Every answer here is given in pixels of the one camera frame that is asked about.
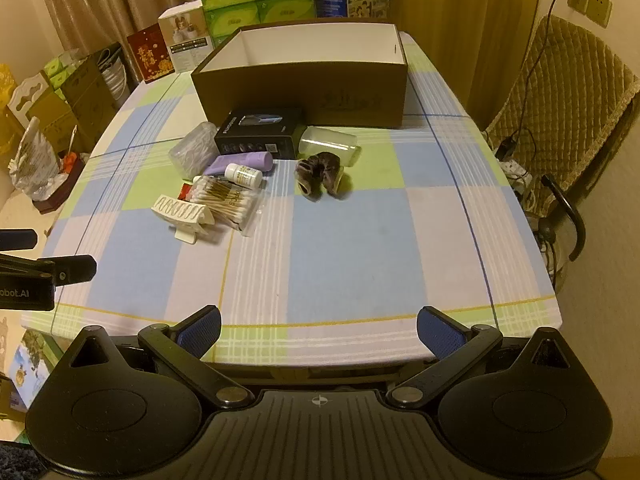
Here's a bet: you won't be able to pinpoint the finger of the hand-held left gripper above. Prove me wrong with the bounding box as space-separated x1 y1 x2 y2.
0 254 97 286
0 229 39 250

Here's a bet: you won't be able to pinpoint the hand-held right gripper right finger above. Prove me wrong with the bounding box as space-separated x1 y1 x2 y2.
386 305 576 407

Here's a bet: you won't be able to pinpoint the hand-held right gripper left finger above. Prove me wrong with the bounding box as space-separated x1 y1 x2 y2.
67 304 255 407

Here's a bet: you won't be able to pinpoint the white hair clip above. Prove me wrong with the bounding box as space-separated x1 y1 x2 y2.
152 194 213 246

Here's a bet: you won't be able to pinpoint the cotton swab pack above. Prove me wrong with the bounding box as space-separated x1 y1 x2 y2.
190 175 261 236

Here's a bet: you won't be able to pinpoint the small white bottle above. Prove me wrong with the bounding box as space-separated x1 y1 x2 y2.
223 162 262 191

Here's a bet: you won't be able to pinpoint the clear bag of picks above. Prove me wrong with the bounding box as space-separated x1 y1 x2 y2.
168 121 218 178

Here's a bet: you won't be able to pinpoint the purple cosmetic tube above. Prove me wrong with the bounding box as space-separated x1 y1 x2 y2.
202 151 274 177

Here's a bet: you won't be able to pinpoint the brown hair scrunchie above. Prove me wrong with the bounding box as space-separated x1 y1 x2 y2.
295 152 351 202

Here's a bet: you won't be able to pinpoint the black shaver box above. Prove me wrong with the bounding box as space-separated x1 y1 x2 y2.
214 107 306 160

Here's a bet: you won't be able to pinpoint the clear plastic cup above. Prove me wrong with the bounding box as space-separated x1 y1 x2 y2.
298 126 361 167

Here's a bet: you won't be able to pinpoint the brown cardboard box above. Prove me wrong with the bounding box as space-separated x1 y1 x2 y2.
191 18 408 128

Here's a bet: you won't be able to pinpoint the colourful printed carton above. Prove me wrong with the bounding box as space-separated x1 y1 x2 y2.
0 317 63 411

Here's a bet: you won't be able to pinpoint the white plastic bag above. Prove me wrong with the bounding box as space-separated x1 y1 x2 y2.
9 116 68 201

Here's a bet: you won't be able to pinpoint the yellow plastic bag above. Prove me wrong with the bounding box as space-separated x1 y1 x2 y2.
0 62 21 156

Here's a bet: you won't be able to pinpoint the brown cardboard carton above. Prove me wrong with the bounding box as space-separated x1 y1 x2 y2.
60 42 133 148

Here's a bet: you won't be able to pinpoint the green tissue boxes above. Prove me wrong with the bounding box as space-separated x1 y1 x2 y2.
42 50 83 91

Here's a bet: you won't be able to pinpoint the white power strip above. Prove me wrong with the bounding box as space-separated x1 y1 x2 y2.
502 157 533 192

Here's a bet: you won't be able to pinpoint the red gift box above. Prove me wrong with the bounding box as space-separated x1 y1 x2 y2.
126 23 176 84

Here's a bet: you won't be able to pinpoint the beige curtain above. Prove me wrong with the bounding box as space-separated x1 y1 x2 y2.
30 0 311 76

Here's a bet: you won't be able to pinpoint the white photo-printed box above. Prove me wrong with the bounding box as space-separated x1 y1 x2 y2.
158 1 213 73

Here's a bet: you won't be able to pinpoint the chair with quilted cover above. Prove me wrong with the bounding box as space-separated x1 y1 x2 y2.
482 14 640 263

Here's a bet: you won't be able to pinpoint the golden curtain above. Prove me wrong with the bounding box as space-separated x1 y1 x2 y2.
390 0 543 126

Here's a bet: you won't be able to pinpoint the black power cable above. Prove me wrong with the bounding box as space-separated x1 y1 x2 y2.
500 0 576 156

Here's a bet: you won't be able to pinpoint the beige wall socket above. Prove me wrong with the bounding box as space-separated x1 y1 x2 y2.
567 0 613 28

